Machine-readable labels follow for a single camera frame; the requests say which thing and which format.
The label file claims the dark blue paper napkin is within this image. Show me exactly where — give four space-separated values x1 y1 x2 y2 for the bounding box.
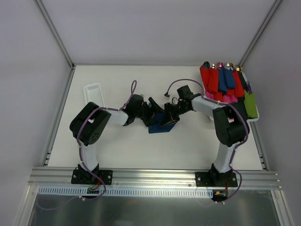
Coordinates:
148 113 176 134

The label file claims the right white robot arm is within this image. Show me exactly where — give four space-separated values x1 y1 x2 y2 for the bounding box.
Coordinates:
161 85 250 186

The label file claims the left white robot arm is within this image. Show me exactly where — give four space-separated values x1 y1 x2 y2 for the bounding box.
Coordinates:
69 94 164 184

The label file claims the pink napkin roll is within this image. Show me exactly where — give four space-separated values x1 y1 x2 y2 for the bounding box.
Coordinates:
223 95 238 104

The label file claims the green napkin roll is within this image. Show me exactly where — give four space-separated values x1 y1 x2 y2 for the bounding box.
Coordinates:
244 91 258 119

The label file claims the small white plastic basket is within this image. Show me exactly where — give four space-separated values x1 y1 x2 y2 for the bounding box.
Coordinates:
83 83 105 107

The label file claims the large white plastic basket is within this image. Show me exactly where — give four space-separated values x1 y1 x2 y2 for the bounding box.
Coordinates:
199 65 259 121

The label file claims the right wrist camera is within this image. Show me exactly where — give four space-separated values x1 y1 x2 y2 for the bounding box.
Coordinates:
164 92 170 99

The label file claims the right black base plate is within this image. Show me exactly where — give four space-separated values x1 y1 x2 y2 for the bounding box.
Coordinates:
195 171 238 187

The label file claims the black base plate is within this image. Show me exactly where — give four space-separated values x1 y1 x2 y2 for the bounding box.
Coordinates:
195 171 238 187
71 168 113 185

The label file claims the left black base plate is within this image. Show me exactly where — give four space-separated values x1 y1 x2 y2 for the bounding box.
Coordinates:
71 168 113 185

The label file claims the aluminium mounting rail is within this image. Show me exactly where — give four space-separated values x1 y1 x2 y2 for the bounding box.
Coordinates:
28 167 283 190

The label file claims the white slotted cable duct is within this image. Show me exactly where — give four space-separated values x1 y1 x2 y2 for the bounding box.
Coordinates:
37 186 214 199

